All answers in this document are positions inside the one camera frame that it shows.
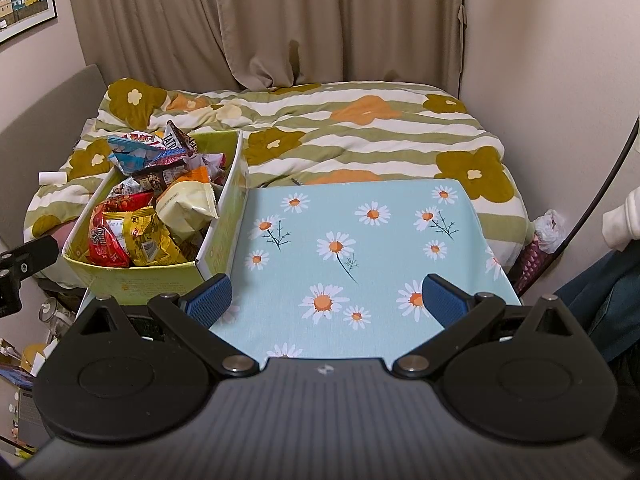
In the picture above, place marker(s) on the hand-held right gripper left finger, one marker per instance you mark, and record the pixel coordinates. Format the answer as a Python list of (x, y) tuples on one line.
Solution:
[(212, 301)]

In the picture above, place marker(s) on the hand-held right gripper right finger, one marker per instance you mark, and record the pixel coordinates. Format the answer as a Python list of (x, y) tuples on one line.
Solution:
[(444, 301)]

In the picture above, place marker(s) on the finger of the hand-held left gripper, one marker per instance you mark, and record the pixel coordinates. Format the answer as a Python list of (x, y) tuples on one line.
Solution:
[(35, 255)]

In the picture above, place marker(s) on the green cardboard box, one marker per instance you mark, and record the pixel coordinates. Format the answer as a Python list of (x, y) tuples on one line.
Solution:
[(220, 240)]

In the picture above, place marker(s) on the pile of snack packets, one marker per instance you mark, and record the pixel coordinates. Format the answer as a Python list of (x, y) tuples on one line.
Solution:
[(145, 240)]

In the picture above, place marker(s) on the clear jar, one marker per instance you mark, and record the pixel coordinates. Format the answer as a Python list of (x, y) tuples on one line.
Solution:
[(55, 315)]

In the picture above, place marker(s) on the yellow round container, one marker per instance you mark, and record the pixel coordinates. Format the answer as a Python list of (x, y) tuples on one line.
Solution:
[(35, 357)]

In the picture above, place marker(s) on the blue daisy print tablecloth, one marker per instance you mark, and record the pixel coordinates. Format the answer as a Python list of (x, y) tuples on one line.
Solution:
[(390, 260)]

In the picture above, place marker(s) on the small white roll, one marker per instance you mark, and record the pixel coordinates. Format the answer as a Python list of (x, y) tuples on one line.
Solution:
[(52, 178)]

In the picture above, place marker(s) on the basket with white bag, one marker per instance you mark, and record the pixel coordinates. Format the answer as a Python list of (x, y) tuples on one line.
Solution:
[(530, 265)]

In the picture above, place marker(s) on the white plastic bag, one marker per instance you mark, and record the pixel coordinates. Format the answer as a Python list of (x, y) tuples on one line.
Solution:
[(550, 230)]

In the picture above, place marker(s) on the grey upholstered headboard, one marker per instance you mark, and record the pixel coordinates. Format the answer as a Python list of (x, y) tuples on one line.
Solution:
[(45, 115)]

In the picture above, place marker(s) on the person's blue jeans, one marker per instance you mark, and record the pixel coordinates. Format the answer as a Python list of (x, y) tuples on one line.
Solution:
[(610, 305)]

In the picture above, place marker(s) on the floral striped blanket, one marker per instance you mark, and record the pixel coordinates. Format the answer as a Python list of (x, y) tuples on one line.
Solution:
[(380, 145)]

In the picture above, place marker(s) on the beige curtain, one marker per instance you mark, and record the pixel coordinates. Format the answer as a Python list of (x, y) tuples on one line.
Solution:
[(260, 15)]

